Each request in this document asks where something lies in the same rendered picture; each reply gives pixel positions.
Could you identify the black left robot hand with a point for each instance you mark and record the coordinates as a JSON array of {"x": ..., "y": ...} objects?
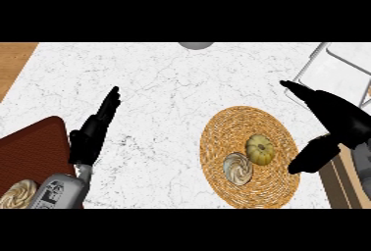
[{"x": 92, "y": 134}]

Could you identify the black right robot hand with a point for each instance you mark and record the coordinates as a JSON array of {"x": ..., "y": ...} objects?
[{"x": 337, "y": 114}]

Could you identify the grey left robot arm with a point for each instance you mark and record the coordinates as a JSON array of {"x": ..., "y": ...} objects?
[{"x": 59, "y": 191}]

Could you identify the dark red rectangular placemat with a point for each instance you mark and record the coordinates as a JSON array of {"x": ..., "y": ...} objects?
[{"x": 34, "y": 153}]

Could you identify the yellow-green squash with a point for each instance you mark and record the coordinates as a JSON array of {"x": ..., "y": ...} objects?
[{"x": 259, "y": 149}]

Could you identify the round woven wicker placemat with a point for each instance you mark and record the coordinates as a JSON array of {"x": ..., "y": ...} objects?
[{"x": 250, "y": 157}]

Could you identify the tan wooden cabinet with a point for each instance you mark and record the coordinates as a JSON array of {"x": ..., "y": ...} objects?
[{"x": 345, "y": 183}]

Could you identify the cream swirl cupcake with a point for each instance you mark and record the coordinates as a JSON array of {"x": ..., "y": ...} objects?
[
  {"x": 18, "y": 194},
  {"x": 237, "y": 168}
]

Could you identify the brown wooden board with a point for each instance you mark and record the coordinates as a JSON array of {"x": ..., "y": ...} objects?
[{"x": 14, "y": 63}]

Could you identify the grey round object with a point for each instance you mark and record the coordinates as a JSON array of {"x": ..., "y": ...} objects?
[{"x": 195, "y": 45}]

